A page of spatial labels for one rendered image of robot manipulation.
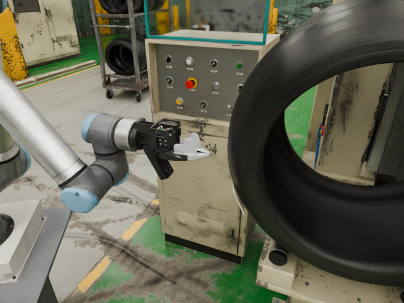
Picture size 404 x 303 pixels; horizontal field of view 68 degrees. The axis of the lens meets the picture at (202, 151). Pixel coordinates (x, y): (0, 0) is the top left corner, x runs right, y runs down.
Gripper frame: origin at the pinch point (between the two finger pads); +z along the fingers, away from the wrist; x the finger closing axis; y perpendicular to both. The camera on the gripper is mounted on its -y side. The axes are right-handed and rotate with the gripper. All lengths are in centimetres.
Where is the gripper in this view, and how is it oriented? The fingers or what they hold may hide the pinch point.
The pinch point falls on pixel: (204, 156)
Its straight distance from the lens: 77.2
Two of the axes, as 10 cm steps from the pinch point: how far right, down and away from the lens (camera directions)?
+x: 3.8, -4.5, 8.1
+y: 0.0, -8.8, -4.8
